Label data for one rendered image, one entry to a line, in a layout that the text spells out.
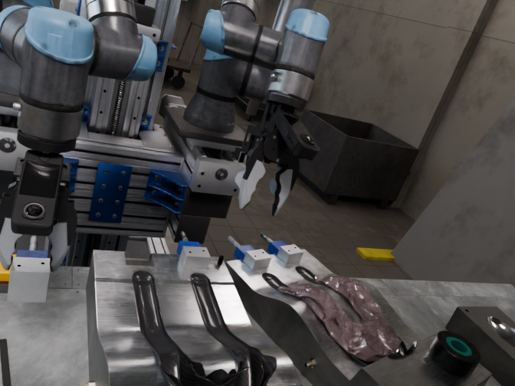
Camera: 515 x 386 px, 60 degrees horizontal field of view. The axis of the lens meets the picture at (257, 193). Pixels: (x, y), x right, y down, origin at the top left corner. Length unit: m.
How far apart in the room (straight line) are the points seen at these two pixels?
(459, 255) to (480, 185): 0.50
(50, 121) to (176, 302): 0.38
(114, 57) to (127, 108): 0.61
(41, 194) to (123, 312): 0.26
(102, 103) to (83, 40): 0.71
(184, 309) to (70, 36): 0.47
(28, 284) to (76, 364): 0.16
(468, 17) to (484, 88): 0.65
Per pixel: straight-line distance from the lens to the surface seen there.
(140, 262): 0.91
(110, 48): 0.72
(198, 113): 1.26
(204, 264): 0.89
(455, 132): 4.44
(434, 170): 4.51
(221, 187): 1.19
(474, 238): 3.26
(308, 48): 0.80
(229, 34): 0.89
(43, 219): 0.58
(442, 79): 4.52
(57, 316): 0.88
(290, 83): 0.79
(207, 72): 1.25
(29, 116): 0.62
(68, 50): 0.59
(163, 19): 1.38
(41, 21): 0.59
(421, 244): 3.43
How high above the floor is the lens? 1.38
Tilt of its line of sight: 22 degrees down
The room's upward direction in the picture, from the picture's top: 18 degrees clockwise
